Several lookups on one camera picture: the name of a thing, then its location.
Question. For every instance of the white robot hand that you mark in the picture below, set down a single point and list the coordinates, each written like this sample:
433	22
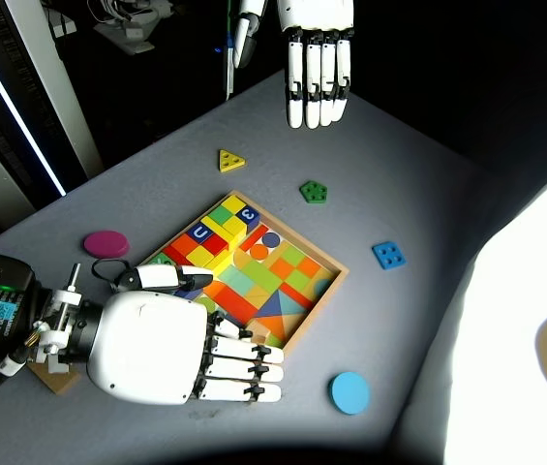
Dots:
147	344
316	14

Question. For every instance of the natural wood arch block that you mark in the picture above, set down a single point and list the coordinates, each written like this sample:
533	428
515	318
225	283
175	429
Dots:
259	329

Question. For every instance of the plain wooden rectangular plank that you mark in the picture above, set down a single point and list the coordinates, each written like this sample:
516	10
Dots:
62	381

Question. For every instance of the magenta wooden disc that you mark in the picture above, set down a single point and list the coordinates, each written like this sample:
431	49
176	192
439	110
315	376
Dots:
106	243

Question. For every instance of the yellow triangle holed piece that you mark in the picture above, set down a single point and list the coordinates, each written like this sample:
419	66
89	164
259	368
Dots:
230	162

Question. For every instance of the green pentagon holed piece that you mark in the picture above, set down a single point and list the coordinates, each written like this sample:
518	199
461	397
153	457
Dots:
313	192

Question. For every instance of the wooden tray with printed base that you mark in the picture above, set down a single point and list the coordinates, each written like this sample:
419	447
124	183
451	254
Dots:
321	286

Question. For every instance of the white background equipment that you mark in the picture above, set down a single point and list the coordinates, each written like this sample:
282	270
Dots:
125	34

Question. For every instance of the blue wooden disc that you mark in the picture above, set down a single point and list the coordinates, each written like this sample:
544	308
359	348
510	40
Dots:
349	393

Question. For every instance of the grey table cloth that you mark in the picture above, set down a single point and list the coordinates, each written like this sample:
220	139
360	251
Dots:
374	329

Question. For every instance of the blue square four-hole piece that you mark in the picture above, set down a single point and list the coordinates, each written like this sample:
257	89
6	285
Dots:
389	255

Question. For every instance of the white light strip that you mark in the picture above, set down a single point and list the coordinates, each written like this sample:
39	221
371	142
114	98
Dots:
11	102

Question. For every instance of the white frame pillar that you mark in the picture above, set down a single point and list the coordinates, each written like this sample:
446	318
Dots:
55	82

